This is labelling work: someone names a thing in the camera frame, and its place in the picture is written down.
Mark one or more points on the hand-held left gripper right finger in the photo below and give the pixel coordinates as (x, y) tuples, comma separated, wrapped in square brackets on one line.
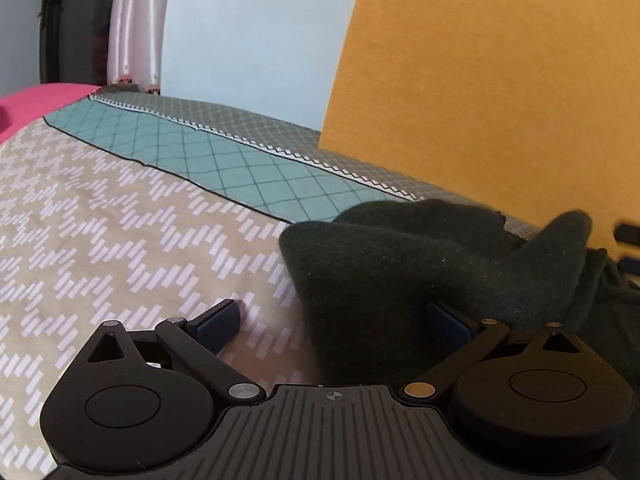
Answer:
[(449, 325)]

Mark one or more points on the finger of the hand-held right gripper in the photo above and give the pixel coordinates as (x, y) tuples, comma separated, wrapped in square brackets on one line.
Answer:
[(630, 264), (628, 233)]

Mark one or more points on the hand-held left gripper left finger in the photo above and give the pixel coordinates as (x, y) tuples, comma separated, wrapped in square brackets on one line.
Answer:
[(218, 329)]

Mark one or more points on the dark green small garment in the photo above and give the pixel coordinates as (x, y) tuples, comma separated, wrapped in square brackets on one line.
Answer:
[(400, 270)]

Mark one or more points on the patterned beige teal bedsheet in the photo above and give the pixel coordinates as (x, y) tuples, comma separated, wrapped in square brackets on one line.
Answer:
[(125, 220)]

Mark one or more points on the dark wardrobe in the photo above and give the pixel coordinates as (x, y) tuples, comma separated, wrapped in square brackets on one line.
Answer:
[(75, 15)]

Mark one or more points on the pink cloth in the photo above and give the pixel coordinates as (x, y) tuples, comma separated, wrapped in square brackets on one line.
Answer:
[(30, 105)]

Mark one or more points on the pale pink satin curtain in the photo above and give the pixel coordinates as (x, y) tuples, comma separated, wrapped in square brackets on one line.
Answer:
[(137, 15)]

